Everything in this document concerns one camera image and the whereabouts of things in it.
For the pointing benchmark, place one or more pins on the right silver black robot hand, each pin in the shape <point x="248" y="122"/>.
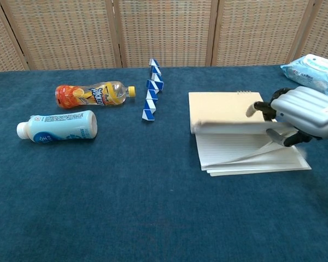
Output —
<point x="303" y="109"/>

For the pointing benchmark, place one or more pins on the cream spiral-bound notebook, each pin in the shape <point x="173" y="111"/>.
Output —
<point x="221" y="106"/>

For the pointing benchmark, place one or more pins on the blue wet wipes pack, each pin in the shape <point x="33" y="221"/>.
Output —
<point x="314" y="71"/>

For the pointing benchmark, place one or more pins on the blue white snake puzzle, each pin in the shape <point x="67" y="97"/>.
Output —
<point x="149" y="112"/>

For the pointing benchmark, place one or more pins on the dark blue table cloth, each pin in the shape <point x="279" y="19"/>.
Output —
<point x="125" y="191"/>

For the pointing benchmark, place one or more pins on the orange drink plastic bottle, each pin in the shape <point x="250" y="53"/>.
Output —
<point x="93" y="95"/>

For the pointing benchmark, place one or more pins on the woven wicker folding screen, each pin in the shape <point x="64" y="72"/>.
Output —
<point x="71" y="32"/>

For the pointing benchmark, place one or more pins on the light blue milk bottle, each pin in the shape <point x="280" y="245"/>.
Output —
<point x="57" y="128"/>

